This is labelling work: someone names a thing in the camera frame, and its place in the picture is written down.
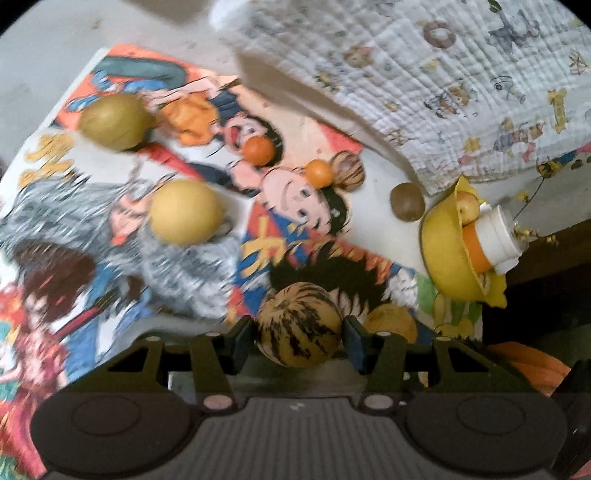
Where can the small apple in bowl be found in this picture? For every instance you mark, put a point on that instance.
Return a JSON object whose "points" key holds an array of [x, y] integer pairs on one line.
{"points": [[467, 205]]}

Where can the yellow fruit basket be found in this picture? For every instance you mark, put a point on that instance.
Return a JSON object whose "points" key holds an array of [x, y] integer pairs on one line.
{"points": [[448, 258]]}

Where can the orange round object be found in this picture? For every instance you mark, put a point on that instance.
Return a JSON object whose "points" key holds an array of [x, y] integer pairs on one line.
{"points": [[531, 367]]}

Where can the white and orange cup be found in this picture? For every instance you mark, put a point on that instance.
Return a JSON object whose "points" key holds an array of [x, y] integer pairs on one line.
{"points": [[496, 240]]}

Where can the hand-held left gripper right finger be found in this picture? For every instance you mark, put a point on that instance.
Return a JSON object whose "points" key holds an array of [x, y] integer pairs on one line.
{"points": [[353, 345]]}

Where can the white printed blanket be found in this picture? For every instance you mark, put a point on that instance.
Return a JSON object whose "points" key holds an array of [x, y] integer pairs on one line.
{"points": [[438, 83]]}

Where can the brown striped round fruit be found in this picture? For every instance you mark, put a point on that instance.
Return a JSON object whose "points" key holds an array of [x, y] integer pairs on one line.
{"points": [[347, 171]]}

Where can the yellow round pear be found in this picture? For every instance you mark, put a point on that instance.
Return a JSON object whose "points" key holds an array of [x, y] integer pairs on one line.
{"points": [[187, 211]]}

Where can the cartoon children poster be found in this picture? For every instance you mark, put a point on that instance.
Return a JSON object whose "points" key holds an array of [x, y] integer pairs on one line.
{"points": [[295, 212]]}

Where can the yellow dark-striped melon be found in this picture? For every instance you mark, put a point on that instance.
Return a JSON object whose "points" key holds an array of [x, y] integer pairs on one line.
{"points": [[299, 325]]}

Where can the yellow bear printed sheet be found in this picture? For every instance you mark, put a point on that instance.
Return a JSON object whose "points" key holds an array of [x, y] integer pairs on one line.
{"points": [[443, 314]]}

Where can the small orange tangerine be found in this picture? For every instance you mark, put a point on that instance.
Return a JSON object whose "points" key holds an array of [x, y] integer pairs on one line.
{"points": [[257, 151], [320, 173]]}

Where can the yellow fruit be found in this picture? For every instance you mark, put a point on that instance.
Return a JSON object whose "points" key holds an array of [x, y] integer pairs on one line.
{"points": [[392, 323]]}

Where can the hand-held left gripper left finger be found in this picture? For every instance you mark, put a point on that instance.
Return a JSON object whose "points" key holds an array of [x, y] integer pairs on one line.
{"points": [[242, 345]]}

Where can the yellow flower twig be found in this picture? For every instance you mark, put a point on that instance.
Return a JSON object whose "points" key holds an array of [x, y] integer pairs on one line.
{"points": [[549, 168]]}

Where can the brown kiwi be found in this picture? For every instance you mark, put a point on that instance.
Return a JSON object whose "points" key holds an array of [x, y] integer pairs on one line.
{"points": [[407, 201]]}

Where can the green-yellow pear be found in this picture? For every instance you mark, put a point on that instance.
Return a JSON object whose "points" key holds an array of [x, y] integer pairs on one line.
{"points": [[115, 122]]}

